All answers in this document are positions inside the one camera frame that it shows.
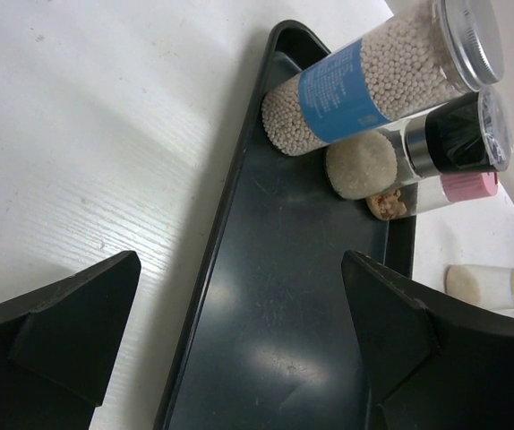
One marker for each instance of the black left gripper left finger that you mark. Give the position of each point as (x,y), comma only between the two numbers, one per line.
(58,345)

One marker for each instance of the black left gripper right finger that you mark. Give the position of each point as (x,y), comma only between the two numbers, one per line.
(432,361)

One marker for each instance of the pink cap shaker bottle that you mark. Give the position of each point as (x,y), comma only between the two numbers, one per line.
(432,193)

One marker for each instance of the clear cap black grinder bottle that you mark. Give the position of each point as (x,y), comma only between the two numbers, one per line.
(470,134)

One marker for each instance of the blue label silver cap bottle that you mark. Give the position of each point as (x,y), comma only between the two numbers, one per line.
(427,55)

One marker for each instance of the black plastic tray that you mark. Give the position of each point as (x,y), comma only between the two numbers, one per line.
(268,341)

